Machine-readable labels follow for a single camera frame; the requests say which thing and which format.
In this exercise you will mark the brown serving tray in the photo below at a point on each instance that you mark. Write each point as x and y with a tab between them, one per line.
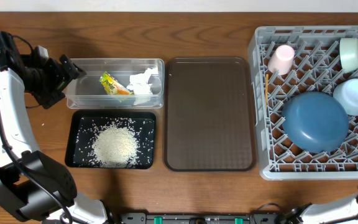
209	115

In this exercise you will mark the clear plastic bin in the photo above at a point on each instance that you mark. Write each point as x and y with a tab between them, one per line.
87	92

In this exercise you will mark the grey dishwasher rack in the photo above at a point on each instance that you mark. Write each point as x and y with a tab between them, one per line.
316	67

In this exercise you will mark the pink cup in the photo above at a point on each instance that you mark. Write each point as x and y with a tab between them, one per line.
281	60

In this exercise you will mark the pile of rice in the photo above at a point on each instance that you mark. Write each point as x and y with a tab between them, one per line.
115	144

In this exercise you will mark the white napkin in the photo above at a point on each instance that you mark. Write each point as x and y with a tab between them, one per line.
139	84

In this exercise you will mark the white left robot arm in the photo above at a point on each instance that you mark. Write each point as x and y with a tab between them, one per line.
33	186

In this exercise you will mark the yellow snack wrapper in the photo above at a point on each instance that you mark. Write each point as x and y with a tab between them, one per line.
112	86

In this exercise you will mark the wooden chopstick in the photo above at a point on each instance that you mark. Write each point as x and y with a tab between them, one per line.
266	89

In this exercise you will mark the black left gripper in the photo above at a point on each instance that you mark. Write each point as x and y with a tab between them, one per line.
60	82

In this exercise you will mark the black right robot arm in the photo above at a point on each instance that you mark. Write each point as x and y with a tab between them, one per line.
341	211

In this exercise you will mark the light blue bowl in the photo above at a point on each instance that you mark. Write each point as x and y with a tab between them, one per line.
347	95

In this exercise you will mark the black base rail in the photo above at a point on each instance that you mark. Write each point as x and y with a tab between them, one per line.
142	218

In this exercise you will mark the dark blue plate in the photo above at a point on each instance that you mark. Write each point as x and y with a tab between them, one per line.
315	122

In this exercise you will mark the black tray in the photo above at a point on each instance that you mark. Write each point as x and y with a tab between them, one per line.
110	115

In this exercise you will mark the mint green bowl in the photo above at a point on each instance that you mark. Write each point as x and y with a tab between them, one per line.
348	52

